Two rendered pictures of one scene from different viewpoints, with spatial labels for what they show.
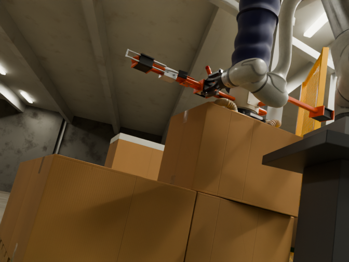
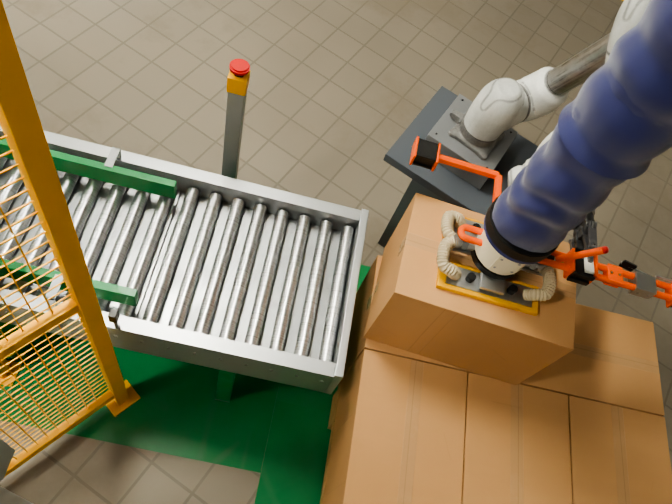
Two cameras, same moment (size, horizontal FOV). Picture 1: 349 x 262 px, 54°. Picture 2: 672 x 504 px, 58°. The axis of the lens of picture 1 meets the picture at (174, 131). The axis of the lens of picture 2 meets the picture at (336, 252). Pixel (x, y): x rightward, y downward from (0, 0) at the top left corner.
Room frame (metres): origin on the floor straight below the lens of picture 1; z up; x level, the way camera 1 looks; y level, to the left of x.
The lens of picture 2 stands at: (3.00, -0.45, 2.58)
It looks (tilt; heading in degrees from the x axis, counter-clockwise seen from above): 59 degrees down; 197
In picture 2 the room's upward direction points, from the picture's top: 23 degrees clockwise
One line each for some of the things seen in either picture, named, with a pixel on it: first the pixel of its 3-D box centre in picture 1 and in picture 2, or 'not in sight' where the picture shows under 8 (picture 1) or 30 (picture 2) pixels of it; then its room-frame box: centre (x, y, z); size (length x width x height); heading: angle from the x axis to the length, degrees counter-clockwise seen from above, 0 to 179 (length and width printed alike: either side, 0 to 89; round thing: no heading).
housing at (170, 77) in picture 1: (168, 75); (642, 285); (1.54, 0.09, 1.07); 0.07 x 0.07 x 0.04; 25
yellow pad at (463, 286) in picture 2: not in sight; (489, 285); (1.82, -0.29, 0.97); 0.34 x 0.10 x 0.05; 115
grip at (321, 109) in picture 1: (321, 114); (425, 153); (1.63, -0.72, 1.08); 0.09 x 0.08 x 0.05; 25
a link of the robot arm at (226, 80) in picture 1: (231, 77); not in sight; (1.42, -0.20, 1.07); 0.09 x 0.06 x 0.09; 118
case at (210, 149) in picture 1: (230, 164); (468, 292); (1.74, -0.32, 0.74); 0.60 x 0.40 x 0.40; 113
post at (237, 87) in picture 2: not in sight; (230, 160); (1.77, -1.40, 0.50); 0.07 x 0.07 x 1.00; 28
